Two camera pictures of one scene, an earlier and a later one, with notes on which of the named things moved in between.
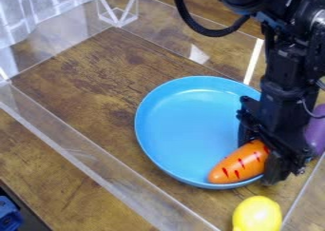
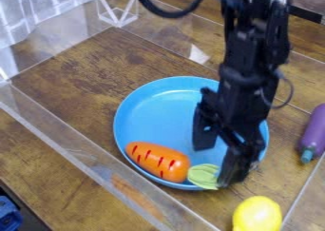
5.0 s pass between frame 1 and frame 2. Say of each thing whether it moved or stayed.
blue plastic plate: moved
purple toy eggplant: stayed
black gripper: moved
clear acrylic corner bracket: stayed
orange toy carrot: moved
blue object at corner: stayed
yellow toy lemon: stayed
